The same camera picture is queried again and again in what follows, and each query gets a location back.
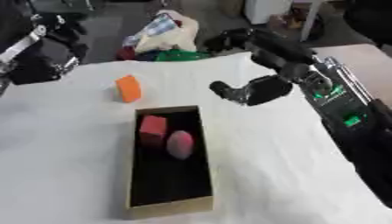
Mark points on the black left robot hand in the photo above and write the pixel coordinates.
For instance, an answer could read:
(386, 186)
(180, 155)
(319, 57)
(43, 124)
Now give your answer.
(46, 52)

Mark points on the pink oval toy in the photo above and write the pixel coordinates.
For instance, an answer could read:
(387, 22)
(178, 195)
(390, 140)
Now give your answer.
(180, 144)

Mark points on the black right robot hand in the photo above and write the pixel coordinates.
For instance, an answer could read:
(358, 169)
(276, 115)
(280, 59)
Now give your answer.
(268, 87)

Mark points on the white table leg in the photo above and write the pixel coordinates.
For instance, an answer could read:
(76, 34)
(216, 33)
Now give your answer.
(311, 17)

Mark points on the red cube block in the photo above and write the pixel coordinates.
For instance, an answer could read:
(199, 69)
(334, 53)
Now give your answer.
(152, 130)

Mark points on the cardboard box with black inside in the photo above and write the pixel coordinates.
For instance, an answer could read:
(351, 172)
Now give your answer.
(169, 163)

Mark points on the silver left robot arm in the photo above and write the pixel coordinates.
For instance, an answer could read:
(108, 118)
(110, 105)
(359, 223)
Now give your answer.
(13, 55)

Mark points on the orange block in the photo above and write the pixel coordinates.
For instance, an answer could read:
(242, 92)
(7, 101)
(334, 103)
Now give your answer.
(128, 88)

